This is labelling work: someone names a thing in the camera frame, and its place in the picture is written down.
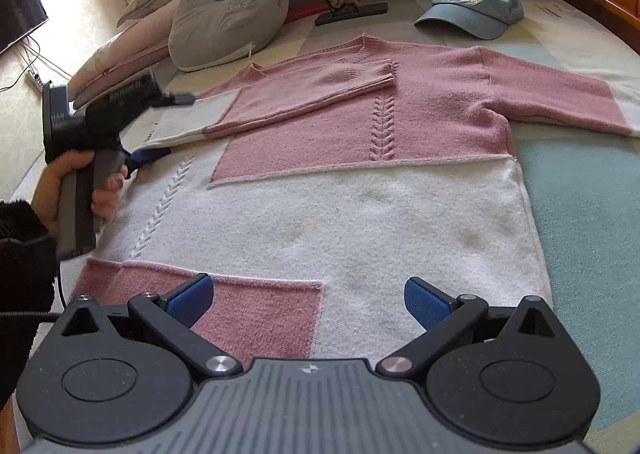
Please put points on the person's left forearm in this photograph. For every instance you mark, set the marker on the person's left forearm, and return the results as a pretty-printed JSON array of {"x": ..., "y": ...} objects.
[{"x": 25, "y": 274}]

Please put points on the pink and white knit sweater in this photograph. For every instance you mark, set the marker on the pink and white knit sweater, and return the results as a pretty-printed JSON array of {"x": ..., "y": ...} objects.
[{"x": 350, "y": 214}]

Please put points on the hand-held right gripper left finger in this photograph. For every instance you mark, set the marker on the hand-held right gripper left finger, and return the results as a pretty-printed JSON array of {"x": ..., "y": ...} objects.
[{"x": 192, "y": 299}]

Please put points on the blue denim cap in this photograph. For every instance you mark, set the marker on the blue denim cap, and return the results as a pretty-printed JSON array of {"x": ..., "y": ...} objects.
[{"x": 475, "y": 9}]

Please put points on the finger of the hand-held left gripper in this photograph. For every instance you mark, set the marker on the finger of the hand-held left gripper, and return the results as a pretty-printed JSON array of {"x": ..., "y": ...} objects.
[
  {"x": 150, "y": 155},
  {"x": 175, "y": 100}
]

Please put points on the grey cat face cushion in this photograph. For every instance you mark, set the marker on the grey cat face cushion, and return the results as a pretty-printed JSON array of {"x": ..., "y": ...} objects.
[{"x": 225, "y": 19}]

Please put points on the black flat television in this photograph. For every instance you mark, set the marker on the black flat television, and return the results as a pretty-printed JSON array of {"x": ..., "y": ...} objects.
[{"x": 20, "y": 14}]

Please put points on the white power strip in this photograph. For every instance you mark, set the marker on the white power strip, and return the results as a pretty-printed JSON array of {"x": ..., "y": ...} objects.
[{"x": 35, "y": 80}]

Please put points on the red flat object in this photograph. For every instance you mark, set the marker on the red flat object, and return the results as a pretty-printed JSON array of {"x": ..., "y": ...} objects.
[{"x": 305, "y": 13}]

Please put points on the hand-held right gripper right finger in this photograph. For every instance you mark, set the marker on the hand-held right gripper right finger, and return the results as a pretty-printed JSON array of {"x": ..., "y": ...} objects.
[{"x": 425, "y": 301}]

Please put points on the black phone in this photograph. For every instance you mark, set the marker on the black phone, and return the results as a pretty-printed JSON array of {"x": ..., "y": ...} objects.
[{"x": 370, "y": 9}]

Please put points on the person's left hand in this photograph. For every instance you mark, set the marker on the person's left hand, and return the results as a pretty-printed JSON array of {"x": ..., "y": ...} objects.
[{"x": 47, "y": 194}]

